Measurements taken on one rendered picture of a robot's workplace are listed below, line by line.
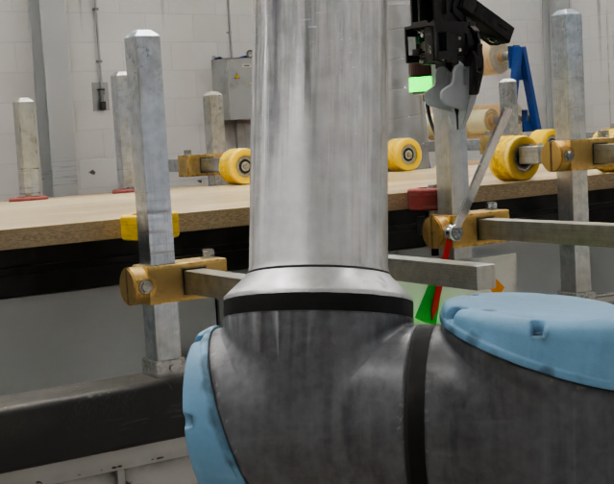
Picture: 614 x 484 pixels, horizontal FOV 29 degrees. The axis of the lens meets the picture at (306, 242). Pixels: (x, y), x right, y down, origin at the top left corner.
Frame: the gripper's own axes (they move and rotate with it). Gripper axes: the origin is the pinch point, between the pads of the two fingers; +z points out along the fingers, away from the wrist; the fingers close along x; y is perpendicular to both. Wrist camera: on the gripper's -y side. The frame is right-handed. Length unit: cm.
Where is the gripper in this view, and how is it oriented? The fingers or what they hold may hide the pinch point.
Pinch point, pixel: (462, 120)
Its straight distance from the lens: 176.1
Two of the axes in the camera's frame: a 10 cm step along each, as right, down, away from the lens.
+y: -8.4, 0.9, -5.3
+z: 0.6, 9.9, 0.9
